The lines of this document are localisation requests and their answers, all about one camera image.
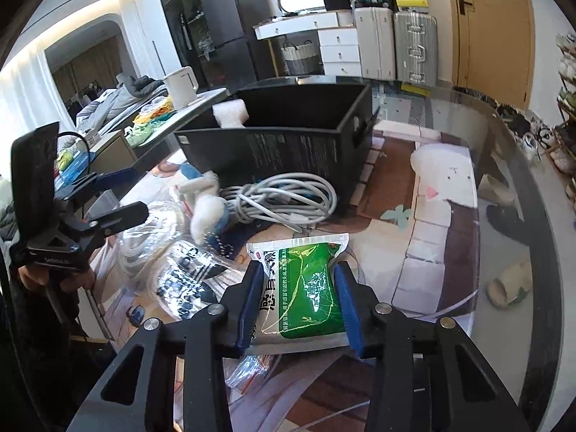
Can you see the printed table mat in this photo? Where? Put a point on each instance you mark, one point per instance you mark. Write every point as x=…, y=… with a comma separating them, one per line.
x=396, y=189

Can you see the rows of shoes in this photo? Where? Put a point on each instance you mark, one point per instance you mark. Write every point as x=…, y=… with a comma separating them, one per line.
x=568, y=72

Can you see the black box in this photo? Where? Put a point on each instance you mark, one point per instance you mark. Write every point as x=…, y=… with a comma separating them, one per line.
x=270, y=153

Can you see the pair of white sneakers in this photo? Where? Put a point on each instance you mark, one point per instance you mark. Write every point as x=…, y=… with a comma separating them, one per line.
x=535, y=141

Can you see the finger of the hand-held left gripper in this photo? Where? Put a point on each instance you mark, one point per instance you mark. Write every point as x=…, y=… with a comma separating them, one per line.
x=117, y=179
x=121, y=216

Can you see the pile of clothes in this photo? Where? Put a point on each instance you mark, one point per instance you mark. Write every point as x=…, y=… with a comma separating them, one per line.
x=130, y=90

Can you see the wooden shoe rack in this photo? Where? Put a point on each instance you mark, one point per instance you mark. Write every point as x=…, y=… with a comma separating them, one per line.
x=562, y=94

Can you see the small red-striped zip bag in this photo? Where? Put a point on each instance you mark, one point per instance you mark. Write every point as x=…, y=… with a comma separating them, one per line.
x=249, y=369

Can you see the beige slipper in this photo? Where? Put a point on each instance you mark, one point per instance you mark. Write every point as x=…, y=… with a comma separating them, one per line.
x=495, y=189
x=508, y=283

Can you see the clear plastic bags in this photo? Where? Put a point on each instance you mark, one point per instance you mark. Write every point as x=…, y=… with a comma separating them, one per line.
x=189, y=274

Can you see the scattered shoes group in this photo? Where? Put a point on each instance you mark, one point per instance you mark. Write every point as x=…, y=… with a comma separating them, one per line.
x=513, y=114

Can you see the black yellow shoebox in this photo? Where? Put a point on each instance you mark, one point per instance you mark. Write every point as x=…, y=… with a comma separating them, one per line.
x=410, y=4

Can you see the person's left hand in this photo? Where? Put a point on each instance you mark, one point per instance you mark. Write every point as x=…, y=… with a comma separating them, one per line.
x=76, y=281

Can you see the dark tall cabinet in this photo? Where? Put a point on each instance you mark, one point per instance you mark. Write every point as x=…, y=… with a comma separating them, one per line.
x=175, y=9

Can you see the grey white woven basket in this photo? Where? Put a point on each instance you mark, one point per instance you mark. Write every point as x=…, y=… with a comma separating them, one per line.
x=301, y=60

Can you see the dark slipper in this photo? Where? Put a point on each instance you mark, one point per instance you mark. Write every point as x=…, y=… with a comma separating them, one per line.
x=504, y=222

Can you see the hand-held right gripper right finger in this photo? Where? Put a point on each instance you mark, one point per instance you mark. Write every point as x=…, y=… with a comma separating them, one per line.
x=348, y=306

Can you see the white blue plush toy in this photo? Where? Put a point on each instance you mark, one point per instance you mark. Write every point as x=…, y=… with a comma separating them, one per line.
x=207, y=213

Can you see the white dresser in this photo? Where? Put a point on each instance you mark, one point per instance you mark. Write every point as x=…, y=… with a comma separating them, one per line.
x=339, y=49

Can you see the wooden door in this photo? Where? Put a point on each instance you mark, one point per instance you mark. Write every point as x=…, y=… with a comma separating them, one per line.
x=490, y=31

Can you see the black fridge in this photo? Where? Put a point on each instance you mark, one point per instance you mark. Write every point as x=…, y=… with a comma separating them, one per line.
x=229, y=18

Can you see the white kettle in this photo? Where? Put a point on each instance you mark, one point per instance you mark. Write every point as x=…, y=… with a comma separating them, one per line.
x=180, y=87

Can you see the grey side table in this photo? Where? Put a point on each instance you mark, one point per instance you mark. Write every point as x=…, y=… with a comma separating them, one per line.
x=198, y=101

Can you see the white foam block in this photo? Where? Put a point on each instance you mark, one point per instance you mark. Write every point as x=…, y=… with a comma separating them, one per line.
x=229, y=114

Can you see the silver suitcase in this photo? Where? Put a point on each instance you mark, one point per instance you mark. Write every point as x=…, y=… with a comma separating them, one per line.
x=416, y=49

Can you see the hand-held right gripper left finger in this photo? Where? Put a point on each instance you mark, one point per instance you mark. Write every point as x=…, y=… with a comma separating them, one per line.
x=252, y=301

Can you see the white suitcase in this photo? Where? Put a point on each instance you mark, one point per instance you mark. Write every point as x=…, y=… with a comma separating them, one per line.
x=373, y=45

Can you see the green white packet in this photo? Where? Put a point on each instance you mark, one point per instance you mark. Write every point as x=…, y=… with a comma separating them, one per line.
x=306, y=288

